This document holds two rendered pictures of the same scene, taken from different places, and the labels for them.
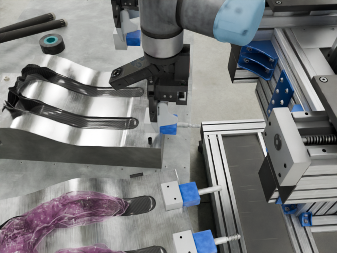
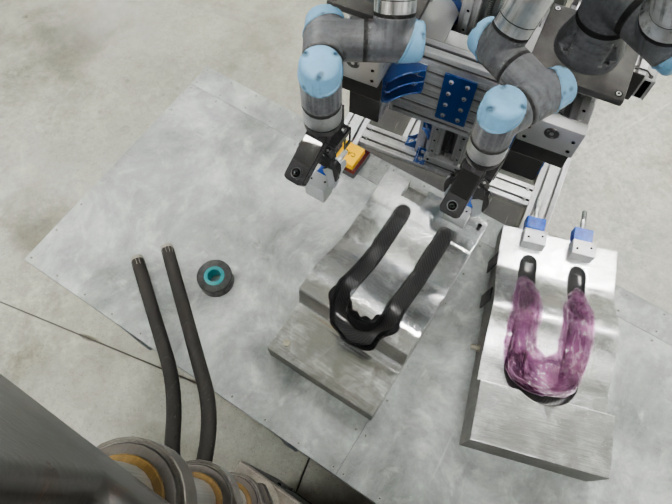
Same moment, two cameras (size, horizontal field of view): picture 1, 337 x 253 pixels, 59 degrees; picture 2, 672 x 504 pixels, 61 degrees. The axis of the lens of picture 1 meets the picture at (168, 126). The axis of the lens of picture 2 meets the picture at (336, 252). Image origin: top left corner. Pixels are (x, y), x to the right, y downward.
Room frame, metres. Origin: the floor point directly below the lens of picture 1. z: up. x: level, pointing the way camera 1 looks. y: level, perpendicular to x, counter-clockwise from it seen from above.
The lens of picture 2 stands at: (0.40, 0.70, 2.04)
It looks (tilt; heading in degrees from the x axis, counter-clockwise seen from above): 66 degrees down; 299
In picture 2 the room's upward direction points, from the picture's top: 1 degrees counter-clockwise
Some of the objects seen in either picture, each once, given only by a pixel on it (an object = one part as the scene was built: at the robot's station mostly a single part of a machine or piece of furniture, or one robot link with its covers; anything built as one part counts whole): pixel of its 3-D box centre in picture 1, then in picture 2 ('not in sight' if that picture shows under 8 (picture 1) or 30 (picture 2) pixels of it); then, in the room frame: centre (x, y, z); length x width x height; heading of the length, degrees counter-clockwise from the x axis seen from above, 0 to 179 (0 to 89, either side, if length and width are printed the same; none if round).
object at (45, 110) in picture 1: (71, 97); (390, 272); (0.52, 0.24, 0.92); 0.35 x 0.16 x 0.09; 86
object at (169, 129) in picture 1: (172, 124); (466, 200); (0.45, -0.01, 0.90); 0.13 x 0.05 x 0.05; 86
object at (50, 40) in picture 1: (52, 44); (215, 278); (0.88, 0.41, 0.82); 0.08 x 0.08 x 0.04
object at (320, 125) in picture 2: not in sight; (320, 110); (0.76, 0.11, 1.17); 0.08 x 0.08 x 0.05
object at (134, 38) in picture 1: (137, 37); (330, 171); (0.75, 0.09, 0.93); 0.13 x 0.05 x 0.05; 86
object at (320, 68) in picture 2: not in sight; (320, 81); (0.76, 0.11, 1.25); 0.09 x 0.08 x 0.11; 117
